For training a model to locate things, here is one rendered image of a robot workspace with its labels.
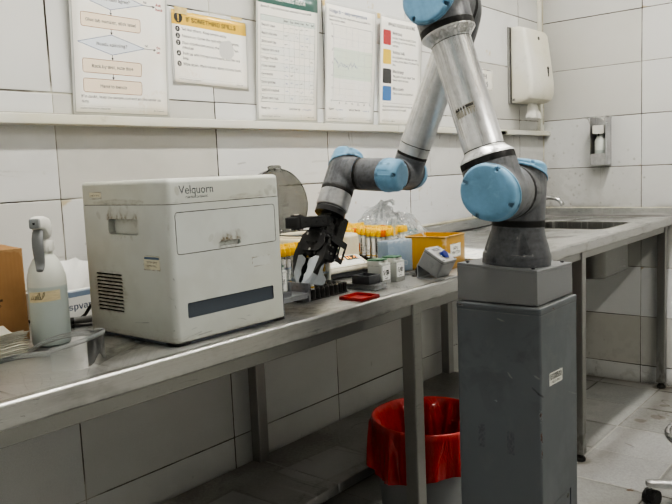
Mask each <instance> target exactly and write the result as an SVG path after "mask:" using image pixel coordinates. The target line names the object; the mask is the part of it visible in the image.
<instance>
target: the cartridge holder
mask: <svg viewBox="0 0 672 504"><path fill-rule="evenodd" d="M386 287H387V283H385V282H381V278H380V274H376V273H359V274H355V275H352V282H350V283H347V289H363V290H370V291H377V290H378V289H384V288H386Z"/></svg>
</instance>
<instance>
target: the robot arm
mask: <svg viewBox="0 0 672 504"><path fill-rule="evenodd" d="M403 9H404V12H405V14H406V16H407V17H408V18H409V20H410V21H411V22H412V23H414V24H416V25H417V29H418V32H419V35H420V38H421V42H422V44H423V46H425V47H427V48H429V49H431V50H432V51H431V54H430V57H429V60H428V63H427V66H426V69H425V72H424V75H423V77H422V80H421V83H420V86H419V89H418V92H417V95H416V98H415V101H414V104H413V107H412V109H411V112H410V115H409V118H408V121H407V124H406V127H405V130H404V133H403V136H402V138H401V141H400V144H399V147H398V150H397V153H396V156H395V158H364V157H363V154H362V153H361V152H360V151H359V150H357V149H355V148H350V147H348V146H340V147H337V148H336V149H335V150H334V152H333V154H332V157H331V159H330V161H329V163H328V168H327V171H326V175H325V178H324V181H323V184H322V187H321V191H320V194H319V197H318V200H317V203H316V204H317V205H316V208H315V213H316V214H317V215H318V216H303V215H299V214H295V215H290V217H285V229H291V230H295V231H299V230H304V228H309V227H310V228H309V230H306V232H305V233H304V234H302V238H301V239H300V242H298V245H297V248H296V250H295V252H294V256H293V271H294V280H295V282H300V283H310V286H311V285H312V284H314V285H320V286H322V285H324V284H325V281H326V278H325V276H324V274H323V267H324V264H327V262H329V263H333V262H334V260H335V262H337V263H338V264H340V265H341V264H342V261H343V258H344V254H345V251H346V248H347V244H346V243H345V242H344V241H343V239H344V235H345V232H346V229H347V225H348V222H349V221H348V220H347V219H345V215H346V214H347V212H348V209H349V206H350V203H351V199H352V196H353V192H354V190H365V191H383V192H388V193H390V192H399V191H401V190H406V191H409V190H413V189H417V188H419V187H421V186H422V185H423V184H424V183H425V182H426V180H427V177H428V171H427V167H426V165H425V164H426V161H427V158H428V156H429V153H430V150H431V147H432V145H433V142H434V139H435V136H436V133H437V131H438V128H439V125H440V122H441V120H442V117H443V114H444V111H445V109H446V106H447V103H448V104H449V108H450V111H451V114H452V117H453V121H454V124H455V127H456V130H457V134H458V137H459V140H460V143H461V147H462V150H463V153H464V158H463V160H462V162H461V164H460V169H461V172H462V175H463V180H462V183H461V187H460V195H461V199H462V202H463V204H464V206H465V208H466V209H467V210H468V211H469V212H470V213H471V214H472V215H473V216H475V217H477V218H479V219H481V220H485V221H491V222H492V225H491V231H490V234H489V237H488V240H487V242H486V245H485V249H484V251H483V255H482V262H483V263H485V264H489V265H494V266H503V267H517V268H538V267H548V266H551V261H552V255H551V252H550V248H549V244H548V241H547V237H546V233H545V214H546V193H547V181H548V174H547V166H546V164H545V163H544V162H542V161H539V160H534V159H533V160H532V159H526V158H517V156H516V152H515V149H514V148H513V147H511V146H509V145H507V144H506V143H505V142H504V139H503V136H502V133H501V130H500V127H499V123H498V120H497V117H496V114H495V111H494V107H493V104H492V101H491V98H490V95H489V91H488V88H487V85H486V82H485V79H484V75H483V72H482V69H481V66H480V63H479V59H478V56H477V53H476V50H475V47H474V42H475V39H476V36H477V33H478V29H479V25H480V21H481V15H482V4H481V0H403ZM338 247H339V249H338ZM340 248H343V249H344V251H343V254H342V257H341V259H340V258H339V256H338V255H339V252H340ZM336 253H337V255H336ZM307 256H309V257H307Z"/></svg>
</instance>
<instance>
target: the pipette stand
mask: <svg viewBox="0 0 672 504"><path fill-rule="evenodd" d="M377 247H378V258H382V256H387V255H401V256H402V259H403V260H404V269H405V275H409V274H415V270H413V263H412V239H410V238H398V239H396V240H394V239H391V240H384V241H377Z"/></svg>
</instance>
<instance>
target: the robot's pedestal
mask: <svg viewBox="0 0 672 504"><path fill-rule="evenodd" d="M576 299H577V295H576V294H567V295H565V296H562V297H560V298H557V299H555V300H552V301H550V302H548V303H545V304H543V305H540V306H538V307H535V306H524V305H513V304H502V303H491V302H480V301H469V300H460V301H457V303H456V305H457V329H458V370H459V412H460V453H461V495H462V504H577V365H576Z"/></svg>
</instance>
